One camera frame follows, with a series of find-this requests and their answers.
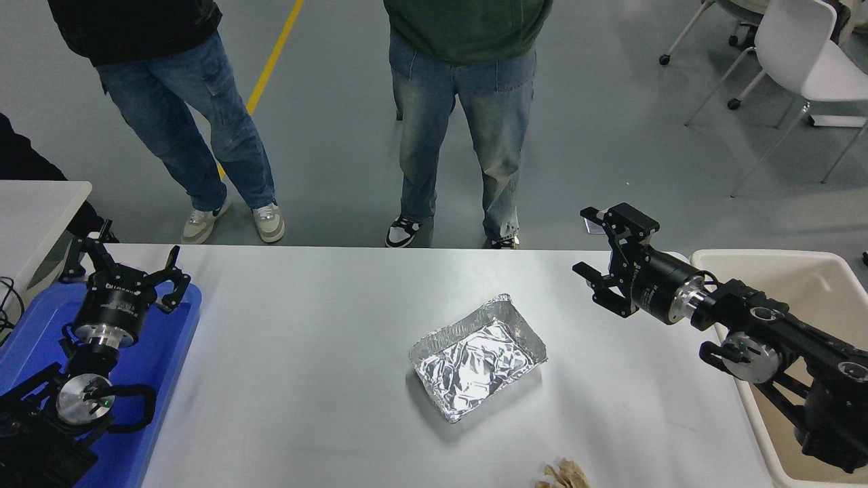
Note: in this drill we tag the crumpled tan paper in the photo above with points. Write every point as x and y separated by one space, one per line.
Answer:
566 474

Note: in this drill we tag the grey chair with casters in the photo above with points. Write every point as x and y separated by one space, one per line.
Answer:
742 8

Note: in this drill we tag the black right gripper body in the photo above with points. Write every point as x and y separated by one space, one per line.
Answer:
658 285

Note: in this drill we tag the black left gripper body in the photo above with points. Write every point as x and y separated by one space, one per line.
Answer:
115 308

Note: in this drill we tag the silver floor cover plate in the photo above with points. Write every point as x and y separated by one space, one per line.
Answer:
598 231

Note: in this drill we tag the large pale plastic bin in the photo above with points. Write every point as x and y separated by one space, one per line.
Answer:
814 278

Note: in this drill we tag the white plastic chair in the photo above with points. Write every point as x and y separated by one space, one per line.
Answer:
793 41

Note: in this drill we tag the person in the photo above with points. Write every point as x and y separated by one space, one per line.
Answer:
447 102
20 159
156 102

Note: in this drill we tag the silver foil tray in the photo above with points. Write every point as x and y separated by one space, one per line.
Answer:
475 366

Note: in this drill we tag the white furniture base bar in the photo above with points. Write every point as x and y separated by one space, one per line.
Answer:
837 121

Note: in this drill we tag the white side table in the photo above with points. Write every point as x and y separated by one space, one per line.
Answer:
34 210

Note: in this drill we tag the blue plastic tray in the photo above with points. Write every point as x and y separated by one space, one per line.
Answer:
156 379

